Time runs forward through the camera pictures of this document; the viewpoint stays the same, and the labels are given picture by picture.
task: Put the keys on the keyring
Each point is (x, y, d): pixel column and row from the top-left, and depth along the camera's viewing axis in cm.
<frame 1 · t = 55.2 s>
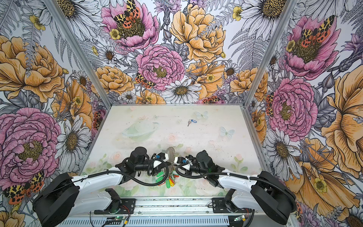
left hand: (168, 165, 81), fingers closed
right hand: (176, 165, 79), fingers closed
key with blue tag: (190, 121, 114), on the table
yellow key tag middle: (171, 184, 83), on the table

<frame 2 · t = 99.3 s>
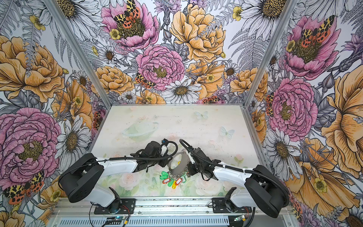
left hand: (168, 160, 89), fingers open
right hand: (189, 170, 86), fingers closed
yellow key tag middle: (174, 185, 83), on the table
green key tag upper: (164, 175, 87), on the table
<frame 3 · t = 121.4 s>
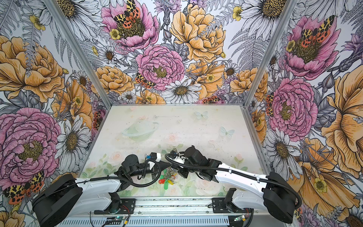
left hand: (170, 166, 76), fingers closed
right hand: (174, 169, 76), fingers closed
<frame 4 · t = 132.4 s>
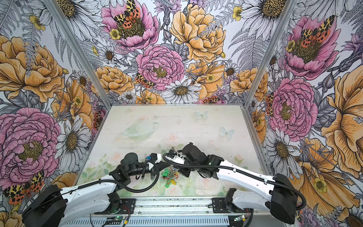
left hand: (168, 166, 75), fingers closed
right hand: (177, 168, 75), fingers closed
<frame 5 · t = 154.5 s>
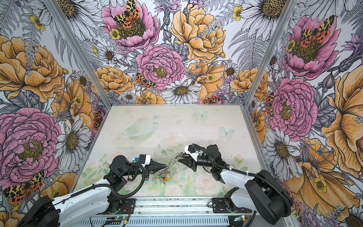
left hand: (165, 167, 69), fingers closed
right hand: (179, 161, 77), fingers open
